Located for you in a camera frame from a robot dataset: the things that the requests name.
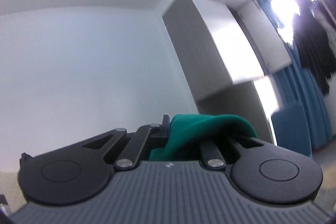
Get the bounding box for blue window curtain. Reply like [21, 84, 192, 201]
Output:
[256, 0, 332, 150]

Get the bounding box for black hanging jacket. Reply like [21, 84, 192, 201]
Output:
[293, 0, 335, 95]

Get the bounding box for blue upholstered chair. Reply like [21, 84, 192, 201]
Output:
[271, 104, 312, 158]

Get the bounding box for green hooded sweatshirt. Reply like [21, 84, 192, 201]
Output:
[149, 114, 258, 161]

